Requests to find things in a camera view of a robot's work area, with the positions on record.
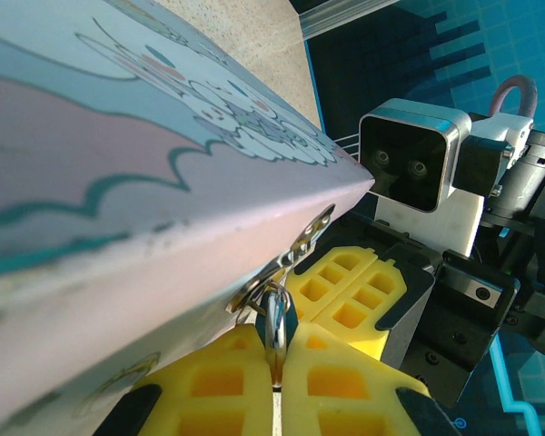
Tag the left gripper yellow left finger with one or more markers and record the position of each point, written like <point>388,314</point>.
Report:
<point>218,377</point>

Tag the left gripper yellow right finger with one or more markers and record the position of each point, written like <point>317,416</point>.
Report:
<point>345,386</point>

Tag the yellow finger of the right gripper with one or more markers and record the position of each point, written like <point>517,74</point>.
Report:
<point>331,272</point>
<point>377,309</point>

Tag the pastel cartoon tin box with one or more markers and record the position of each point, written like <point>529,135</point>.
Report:
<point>118,204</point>

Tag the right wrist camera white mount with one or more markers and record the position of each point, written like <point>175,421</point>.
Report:
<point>404,154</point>

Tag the aluminium side rail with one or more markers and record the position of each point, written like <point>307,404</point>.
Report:
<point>340,18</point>

